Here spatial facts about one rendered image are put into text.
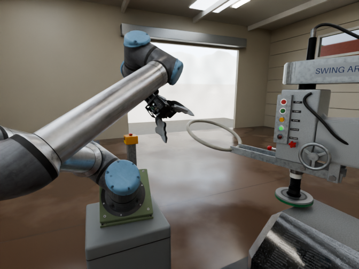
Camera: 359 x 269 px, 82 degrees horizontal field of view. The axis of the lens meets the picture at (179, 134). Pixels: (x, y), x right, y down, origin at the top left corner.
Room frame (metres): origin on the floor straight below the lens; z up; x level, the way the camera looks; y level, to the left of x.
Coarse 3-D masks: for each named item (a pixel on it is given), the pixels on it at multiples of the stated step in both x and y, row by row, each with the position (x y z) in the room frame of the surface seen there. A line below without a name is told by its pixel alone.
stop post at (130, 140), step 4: (124, 136) 2.01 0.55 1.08; (128, 136) 1.99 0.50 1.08; (132, 136) 1.99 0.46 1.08; (136, 136) 2.00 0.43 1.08; (124, 140) 2.02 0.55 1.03; (128, 140) 1.96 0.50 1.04; (132, 140) 1.98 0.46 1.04; (136, 140) 2.00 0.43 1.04; (128, 144) 1.96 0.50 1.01; (132, 144) 2.00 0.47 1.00; (128, 148) 1.98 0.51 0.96; (132, 148) 2.00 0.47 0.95; (128, 152) 1.98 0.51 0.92; (132, 152) 2.00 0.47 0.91; (128, 156) 1.99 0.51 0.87; (132, 156) 2.00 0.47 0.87; (128, 160) 2.00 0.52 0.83; (132, 160) 2.00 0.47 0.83; (136, 160) 2.02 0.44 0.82; (136, 164) 2.01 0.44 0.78
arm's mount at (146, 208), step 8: (144, 176) 1.12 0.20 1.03; (144, 184) 1.09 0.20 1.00; (104, 192) 1.01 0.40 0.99; (144, 192) 1.05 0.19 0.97; (104, 200) 0.98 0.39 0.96; (144, 200) 1.02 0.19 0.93; (104, 208) 0.96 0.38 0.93; (136, 208) 0.98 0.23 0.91; (144, 208) 0.99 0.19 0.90; (152, 208) 1.00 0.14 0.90; (104, 216) 0.93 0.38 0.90; (112, 216) 0.94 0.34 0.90; (120, 216) 0.94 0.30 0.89; (128, 216) 0.95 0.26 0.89; (136, 216) 0.96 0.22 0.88; (144, 216) 0.98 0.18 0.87; (152, 216) 0.99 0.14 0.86; (104, 224) 0.92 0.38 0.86; (112, 224) 0.92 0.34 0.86
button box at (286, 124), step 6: (282, 96) 1.20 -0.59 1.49; (288, 96) 1.18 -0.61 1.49; (288, 102) 1.17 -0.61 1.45; (276, 108) 1.22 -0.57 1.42; (288, 108) 1.17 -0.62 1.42; (276, 114) 1.22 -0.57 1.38; (282, 114) 1.19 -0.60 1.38; (288, 114) 1.17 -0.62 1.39; (276, 120) 1.22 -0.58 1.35; (288, 120) 1.17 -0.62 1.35; (276, 126) 1.21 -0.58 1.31; (288, 126) 1.16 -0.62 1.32; (276, 132) 1.21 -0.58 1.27; (282, 132) 1.19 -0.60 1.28; (288, 132) 1.17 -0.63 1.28; (276, 138) 1.21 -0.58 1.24
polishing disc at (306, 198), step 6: (276, 192) 1.25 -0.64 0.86; (282, 192) 1.25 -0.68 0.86; (300, 192) 1.25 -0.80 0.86; (306, 192) 1.25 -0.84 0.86; (282, 198) 1.18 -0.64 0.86; (288, 198) 1.18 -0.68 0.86; (294, 198) 1.18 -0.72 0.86; (300, 198) 1.18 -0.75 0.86; (306, 198) 1.18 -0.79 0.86; (312, 198) 1.18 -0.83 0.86; (300, 204) 1.12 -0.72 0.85; (306, 204) 1.12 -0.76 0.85
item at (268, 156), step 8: (240, 144) 1.58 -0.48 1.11; (232, 152) 1.50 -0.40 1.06; (240, 152) 1.45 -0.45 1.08; (248, 152) 1.41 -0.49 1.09; (256, 152) 1.37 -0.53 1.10; (264, 152) 1.43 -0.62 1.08; (272, 152) 1.39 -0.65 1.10; (264, 160) 1.32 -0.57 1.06; (272, 160) 1.28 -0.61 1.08; (280, 160) 1.24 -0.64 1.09; (288, 168) 1.21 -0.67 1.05; (296, 168) 1.17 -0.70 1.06; (304, 168) 1.14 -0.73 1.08; (328, 168) 1.15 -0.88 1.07; (344, 168) 1.10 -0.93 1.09; (320, 176) 1.08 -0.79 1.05; (344, 176) 1.09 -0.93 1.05
